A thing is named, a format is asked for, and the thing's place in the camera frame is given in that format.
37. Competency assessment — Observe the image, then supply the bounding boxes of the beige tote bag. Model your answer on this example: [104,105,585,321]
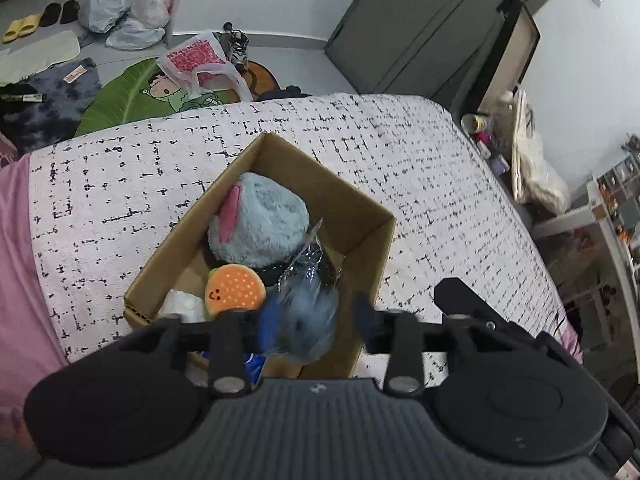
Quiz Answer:
[491,89,570,216]

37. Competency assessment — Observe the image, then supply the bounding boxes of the black slippers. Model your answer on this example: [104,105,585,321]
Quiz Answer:
[39,0,80,27]

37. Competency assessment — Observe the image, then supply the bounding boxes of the yellow slippers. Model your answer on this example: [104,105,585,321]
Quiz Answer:
[2,13,40,44]

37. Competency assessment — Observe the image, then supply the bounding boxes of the white desk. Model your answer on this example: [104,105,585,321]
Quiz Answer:
[530,178,639,367]

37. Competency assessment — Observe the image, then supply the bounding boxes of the grey drawer organizer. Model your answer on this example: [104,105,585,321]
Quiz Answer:
[597,151,639,244]

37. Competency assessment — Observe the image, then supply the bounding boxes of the pink bed sheet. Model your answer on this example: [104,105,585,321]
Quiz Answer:
[0,157,67,448]

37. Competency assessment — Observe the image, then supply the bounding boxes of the black framed board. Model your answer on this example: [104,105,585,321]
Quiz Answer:
[451,1,541,117]

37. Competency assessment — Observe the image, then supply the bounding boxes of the white garbage bag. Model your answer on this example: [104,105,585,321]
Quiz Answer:
[105,0,174,51]

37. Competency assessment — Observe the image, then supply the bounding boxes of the grey door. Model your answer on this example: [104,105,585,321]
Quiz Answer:
[326,0,548,107]

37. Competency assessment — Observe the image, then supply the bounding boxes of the orange burger plush toy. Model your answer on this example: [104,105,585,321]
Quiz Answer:
[204,263,267,316]

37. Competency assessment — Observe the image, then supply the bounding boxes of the grey sneaker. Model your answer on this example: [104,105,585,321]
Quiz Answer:
[222,22,250,73]

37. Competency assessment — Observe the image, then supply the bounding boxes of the brown cardboard box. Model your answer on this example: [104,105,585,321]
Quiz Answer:
[124,133,396,378]

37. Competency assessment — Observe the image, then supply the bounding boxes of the blue tie-dye rug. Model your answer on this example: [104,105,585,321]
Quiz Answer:
[1,58,102,155]

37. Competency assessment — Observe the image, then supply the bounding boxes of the green leaf rug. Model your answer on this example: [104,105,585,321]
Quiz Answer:
[75,58,239,136]

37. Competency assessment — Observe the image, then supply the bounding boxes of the blue cat plush toy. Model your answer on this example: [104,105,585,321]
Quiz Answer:
[264,284,338,365]

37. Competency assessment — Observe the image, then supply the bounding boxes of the red white plastic bag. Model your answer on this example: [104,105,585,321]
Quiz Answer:
[156,30,252,102]

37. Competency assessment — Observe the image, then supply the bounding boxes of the paper cup tube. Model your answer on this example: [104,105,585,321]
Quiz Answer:
[460,114,492,136]

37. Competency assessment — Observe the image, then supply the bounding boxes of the white floor mat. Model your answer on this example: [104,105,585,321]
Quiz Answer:
[0,30,80,86]

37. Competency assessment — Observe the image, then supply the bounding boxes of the white black patterned blanket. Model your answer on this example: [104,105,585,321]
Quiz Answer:
[28,91,569,376]

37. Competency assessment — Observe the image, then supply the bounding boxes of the grey pink plush toy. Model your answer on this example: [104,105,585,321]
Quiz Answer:
[207,172,309,269]

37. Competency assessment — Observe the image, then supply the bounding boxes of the black scrunchie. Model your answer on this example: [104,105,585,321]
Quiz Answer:
[255,219,342,289]

